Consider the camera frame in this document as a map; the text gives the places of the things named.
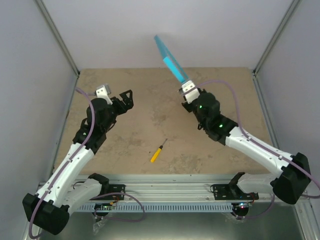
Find blue wooden picture frame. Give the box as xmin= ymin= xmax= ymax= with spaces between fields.
xmin=154 ymin=35 xmax=189 ymax=85

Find yellow handled screwdriver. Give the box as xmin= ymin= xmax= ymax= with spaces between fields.
xmin=150 ymin=138 xmax=168 ymax=163

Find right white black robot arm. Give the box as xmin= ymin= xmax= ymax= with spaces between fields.
xmin=182 ymin=88 xmax=311 ymax=205

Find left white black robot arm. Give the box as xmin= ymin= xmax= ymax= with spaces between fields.
xmin=22 ymin=85 xmax=134 ymax=239

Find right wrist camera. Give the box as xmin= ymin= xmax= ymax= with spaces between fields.
xmin=178 ymin=80 xmax=200 ymax=104

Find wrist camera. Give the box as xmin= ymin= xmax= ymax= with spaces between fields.
xmin=178 ymin=80 xmax=200 ymax=104
xmin=95 ymin=83 xmax=113 ymax=105

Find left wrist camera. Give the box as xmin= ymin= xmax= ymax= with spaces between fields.
xmin=95 ymin=83 xmax=113 ymax=105

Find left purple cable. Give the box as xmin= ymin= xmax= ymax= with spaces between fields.
xmin=27 ymin=87 xmax=147 ymax=239

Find purple cable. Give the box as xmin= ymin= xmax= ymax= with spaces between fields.
xmin=194 ymin=79 xmax=320 ymax=220
xmin=27 ymin=87 xmax=147 ymax=239

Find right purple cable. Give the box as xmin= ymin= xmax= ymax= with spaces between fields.
xmin=194 ymin=79 xmax=320 ymax=220

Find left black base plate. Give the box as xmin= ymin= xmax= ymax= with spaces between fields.
xmin=91 ymin=184 xmax=126 ymax=201

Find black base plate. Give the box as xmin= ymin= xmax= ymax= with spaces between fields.
xmin=209 ymin=184 xmax=259 ymax=201
xmin=91 ymin=184 xmax=126 ymax=201

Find aluminium profile rail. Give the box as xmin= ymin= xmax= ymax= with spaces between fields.
xmin=34 ymin=174 xmax=311 ymax=203

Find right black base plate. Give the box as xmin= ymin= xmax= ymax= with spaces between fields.
xmin=209 ymin=184 xmax=259 ymax=201

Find grey slotted cable duct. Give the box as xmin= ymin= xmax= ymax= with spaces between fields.
xmin=77 ymin=202 xmax=233 ymax=213

